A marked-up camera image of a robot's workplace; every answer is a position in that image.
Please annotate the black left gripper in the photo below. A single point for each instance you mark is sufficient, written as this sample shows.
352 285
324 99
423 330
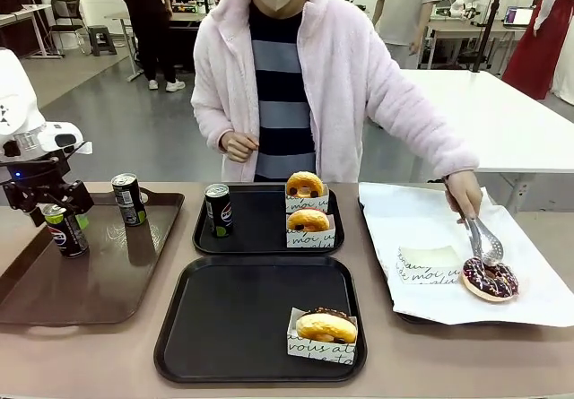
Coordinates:
31 188

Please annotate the black Pepsi can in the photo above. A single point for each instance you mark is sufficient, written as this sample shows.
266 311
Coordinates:
67 237
219 215
130 202

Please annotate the glazed yellow donut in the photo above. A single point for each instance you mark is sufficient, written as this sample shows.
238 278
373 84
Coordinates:
318 219
314 179

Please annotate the chocolate-topped glazed donut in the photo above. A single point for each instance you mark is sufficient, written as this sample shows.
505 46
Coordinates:
323 327

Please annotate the metal serving tongs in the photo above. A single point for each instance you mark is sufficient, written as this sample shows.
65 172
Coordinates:
489 248

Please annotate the chocolate sprinkled donut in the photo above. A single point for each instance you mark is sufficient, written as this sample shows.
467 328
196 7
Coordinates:
498 287

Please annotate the person's right forearm pink sleeve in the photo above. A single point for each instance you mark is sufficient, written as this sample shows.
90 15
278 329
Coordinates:
208 121

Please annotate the person's left forearm pink sleeve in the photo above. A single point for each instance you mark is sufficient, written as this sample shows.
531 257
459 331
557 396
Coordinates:
430 139

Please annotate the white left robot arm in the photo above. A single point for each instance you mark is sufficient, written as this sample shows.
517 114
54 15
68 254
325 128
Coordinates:
18 103

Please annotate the person's right hand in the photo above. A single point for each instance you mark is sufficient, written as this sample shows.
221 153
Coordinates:
235 148

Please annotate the person's left hand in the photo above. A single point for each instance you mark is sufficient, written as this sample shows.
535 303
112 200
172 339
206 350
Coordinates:
466 193

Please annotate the brown plastic tray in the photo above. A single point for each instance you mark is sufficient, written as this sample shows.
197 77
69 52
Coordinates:
67 291

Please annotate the grey step stool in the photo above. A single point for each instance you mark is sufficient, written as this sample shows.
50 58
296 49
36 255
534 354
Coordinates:
102 31

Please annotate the white background desk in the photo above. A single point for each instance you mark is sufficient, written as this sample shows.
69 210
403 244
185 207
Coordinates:
22 11

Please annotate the black office chair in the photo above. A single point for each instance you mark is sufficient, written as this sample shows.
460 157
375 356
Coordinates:
67 6

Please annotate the black plastic tray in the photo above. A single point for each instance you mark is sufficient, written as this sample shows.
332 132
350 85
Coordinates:
260 219
233 318

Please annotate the bystander in black clothes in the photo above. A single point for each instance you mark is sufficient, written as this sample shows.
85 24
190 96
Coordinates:
148 13

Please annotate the person in pink jacket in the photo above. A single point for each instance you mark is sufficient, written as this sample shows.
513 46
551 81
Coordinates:
215 58

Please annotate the dark background work table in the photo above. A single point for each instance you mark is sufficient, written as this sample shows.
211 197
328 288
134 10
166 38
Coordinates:
188 27

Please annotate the navy grey striped shirt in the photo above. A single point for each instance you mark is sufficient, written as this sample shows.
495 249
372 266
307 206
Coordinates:
282 116

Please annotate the white paper sheet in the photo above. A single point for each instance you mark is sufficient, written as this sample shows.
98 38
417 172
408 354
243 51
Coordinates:
426 219

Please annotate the empty white paper donut box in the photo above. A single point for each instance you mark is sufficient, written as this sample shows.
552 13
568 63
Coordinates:
426 257

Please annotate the dark paper-lined tray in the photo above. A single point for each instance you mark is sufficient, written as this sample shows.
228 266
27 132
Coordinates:
417 318

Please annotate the bystander in light t-shirt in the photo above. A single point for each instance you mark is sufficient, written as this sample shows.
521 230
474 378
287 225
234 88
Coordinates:
408 4

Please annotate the grey background work table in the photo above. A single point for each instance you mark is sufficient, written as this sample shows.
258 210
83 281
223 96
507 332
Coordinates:
462 27

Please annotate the large white table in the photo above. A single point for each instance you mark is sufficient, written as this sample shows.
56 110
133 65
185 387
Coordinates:
493 116

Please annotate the black stand pole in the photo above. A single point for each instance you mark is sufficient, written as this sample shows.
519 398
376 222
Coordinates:
489 27

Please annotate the open laptop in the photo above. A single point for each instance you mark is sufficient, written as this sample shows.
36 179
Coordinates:
519 15

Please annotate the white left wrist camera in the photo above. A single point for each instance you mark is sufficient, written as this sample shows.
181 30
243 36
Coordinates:
85 148

